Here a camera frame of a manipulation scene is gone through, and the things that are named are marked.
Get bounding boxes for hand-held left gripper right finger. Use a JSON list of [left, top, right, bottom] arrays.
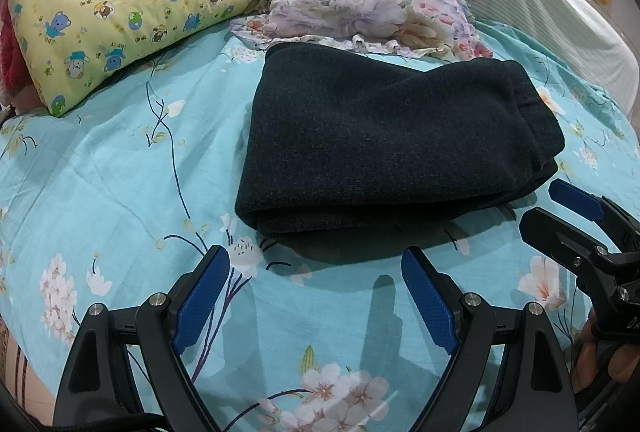
[[401, 246, 581, 432]]

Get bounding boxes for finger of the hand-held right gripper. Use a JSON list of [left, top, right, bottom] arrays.
[[519, 206, 609, 274], [548, 179, 640, 254]]

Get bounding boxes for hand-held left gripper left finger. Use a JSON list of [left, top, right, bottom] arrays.
[[52, 246, 232, 432]]

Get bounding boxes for dark knit pants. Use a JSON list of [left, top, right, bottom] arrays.
[[234, 41, 566, 259]]

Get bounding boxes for person's right hand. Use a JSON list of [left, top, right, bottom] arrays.
[[572, 311, 640, 395]]

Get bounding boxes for teal floral bed sheet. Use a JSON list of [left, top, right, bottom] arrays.
[[0, 12, 640, 432]]

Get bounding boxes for beige upholstered headboard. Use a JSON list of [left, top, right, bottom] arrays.
[[250, 0, 640, 123]]

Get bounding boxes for red cloth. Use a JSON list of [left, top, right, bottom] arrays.
[[0, 0, 34, 94]]

